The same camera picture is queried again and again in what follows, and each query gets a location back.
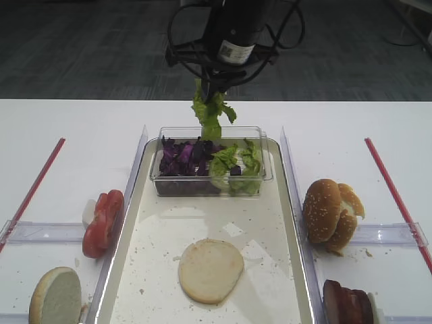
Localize white patty pusher block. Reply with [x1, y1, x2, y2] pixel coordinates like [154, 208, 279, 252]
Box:
[367, 292, 387, 324]

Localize sesame bun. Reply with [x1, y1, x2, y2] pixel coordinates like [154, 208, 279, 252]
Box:
[325, 183, 365, 256]
[302, 179, 342, 243]

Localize clear bun rail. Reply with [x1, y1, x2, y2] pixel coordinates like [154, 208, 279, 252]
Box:
[0, 313, 29, 324]
[349, 223, 429, 248]

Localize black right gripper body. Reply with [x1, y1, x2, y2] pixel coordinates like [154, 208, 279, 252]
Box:
[165, 1, 276, 88]

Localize clear bun bottom rail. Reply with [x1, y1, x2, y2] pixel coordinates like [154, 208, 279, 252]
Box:
[0, 313, 29, 324]

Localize upright bun bottom slice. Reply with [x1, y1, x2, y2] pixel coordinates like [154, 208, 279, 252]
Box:
[28, 267, 82, 324]

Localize purple cabbage pieces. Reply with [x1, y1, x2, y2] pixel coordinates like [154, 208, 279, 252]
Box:
[159, 136, 225, 176]

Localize green lettuce in container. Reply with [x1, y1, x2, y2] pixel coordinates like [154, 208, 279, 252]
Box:
[209, 138, 261, 196]

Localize green lettuce leaf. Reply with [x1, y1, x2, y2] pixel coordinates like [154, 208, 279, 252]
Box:
[192, 79, 237, 140]

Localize tomato slices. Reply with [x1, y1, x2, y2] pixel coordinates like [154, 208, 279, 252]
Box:
[82, 190, 124, 259]

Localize bun bottom on tray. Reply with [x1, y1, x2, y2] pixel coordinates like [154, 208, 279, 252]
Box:
[178, 238, 244, 304]

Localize white tomato pusher block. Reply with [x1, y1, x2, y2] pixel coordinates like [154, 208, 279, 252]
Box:
[82, 199, 97, 227]

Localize clear patty rail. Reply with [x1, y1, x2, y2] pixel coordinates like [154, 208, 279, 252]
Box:
[384, 316, 432, 324]

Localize metal baking tray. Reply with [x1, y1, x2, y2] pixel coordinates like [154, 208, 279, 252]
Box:
[97, 139, 312, 323]

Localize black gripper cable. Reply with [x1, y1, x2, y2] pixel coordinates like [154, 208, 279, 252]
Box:
[167, 0, 306, 87]

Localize stack of meat patties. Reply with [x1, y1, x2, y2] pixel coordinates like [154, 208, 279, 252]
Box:
[323, 279, 375, 324]

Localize sesame bun top rear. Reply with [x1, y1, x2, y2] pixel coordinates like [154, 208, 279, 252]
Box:
[325, 183, 365, 256]

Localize left clear side rail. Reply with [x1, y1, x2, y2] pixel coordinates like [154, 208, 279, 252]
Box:
[80, 126, 148, 323]

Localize red strip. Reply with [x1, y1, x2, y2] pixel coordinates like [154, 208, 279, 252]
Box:
[0, 138, 65, 252]
[364, 138, 431, 272]

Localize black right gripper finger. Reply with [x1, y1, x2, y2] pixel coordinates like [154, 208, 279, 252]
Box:
[200, 76, 219, 103]

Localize sesame bun top front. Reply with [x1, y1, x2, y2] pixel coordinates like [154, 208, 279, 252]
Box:
[302, 179, 342, 243]

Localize right red strip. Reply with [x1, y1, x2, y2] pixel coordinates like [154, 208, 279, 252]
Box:
[364, 138, 431, 272]

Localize clear plastic salad container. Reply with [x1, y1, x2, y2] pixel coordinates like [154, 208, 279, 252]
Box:
[149, 126, 273, 196]

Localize clear tomato rail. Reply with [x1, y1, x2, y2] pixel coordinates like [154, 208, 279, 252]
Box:
[1, 221, 85, 244]

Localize left red strip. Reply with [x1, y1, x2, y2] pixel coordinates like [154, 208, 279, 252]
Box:
[0, 138, 65, 252]

